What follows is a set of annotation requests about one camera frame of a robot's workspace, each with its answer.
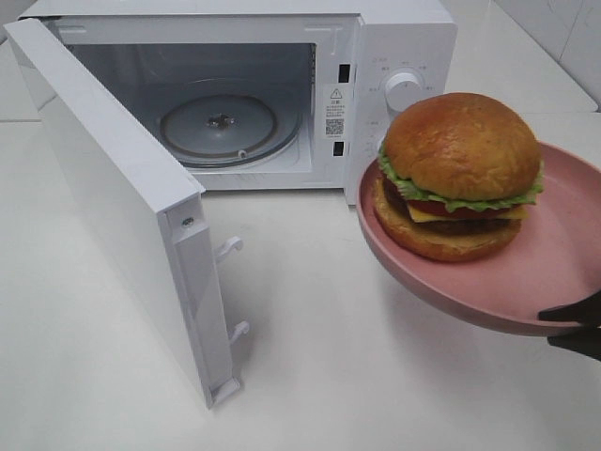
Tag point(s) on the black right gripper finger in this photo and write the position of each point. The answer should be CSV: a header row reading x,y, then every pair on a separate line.
x,y
585,312
586,342

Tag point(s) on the pink round plate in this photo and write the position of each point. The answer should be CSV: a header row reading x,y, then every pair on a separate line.
x,y
554,260

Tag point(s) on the burger with lettuce and cheese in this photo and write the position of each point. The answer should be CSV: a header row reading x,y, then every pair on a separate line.
x,y
456,173

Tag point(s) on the white microwave door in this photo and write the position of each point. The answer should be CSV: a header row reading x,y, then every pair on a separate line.
x,y
142,204

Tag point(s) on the upper white dial knob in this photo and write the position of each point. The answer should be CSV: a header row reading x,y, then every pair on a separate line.
x,y
402,89

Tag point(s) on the white microwave oven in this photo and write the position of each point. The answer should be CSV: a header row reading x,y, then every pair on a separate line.
x,y
328,60

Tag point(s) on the glass microwave turntable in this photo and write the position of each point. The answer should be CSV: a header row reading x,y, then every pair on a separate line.
x,y
226,130

